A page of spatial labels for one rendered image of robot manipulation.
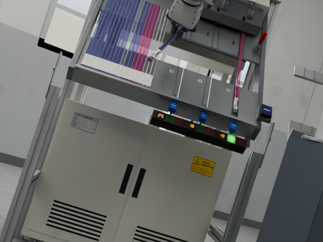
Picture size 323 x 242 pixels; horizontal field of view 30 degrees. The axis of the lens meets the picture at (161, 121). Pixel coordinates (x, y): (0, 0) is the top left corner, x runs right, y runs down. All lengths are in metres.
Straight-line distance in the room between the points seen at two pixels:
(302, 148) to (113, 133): 0.92
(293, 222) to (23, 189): 0.93
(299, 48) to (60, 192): 4.75
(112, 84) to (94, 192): 0.51
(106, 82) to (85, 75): 0.08
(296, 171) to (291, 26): 5.07
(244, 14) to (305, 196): 1.09
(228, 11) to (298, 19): 4.28
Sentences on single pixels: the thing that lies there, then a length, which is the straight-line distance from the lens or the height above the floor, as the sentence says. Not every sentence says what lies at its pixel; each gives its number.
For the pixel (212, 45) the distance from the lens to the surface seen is 2.40.
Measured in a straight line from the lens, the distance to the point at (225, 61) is 2.78.
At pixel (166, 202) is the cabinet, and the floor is 0.35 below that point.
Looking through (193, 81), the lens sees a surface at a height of 0.82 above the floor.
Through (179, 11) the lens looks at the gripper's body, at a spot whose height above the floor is 1.01.
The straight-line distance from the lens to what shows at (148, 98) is 2.09.
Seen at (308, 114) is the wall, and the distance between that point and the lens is 6.98.
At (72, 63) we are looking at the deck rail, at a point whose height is 0.73.
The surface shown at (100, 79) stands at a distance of 2.08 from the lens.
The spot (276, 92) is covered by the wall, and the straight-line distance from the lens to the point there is 6.62.
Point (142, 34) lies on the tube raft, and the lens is 2.30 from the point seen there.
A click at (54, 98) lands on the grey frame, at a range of 2.09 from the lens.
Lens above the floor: 0.57
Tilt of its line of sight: 2 degrees up
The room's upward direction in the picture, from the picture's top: 18 degrees clockwise
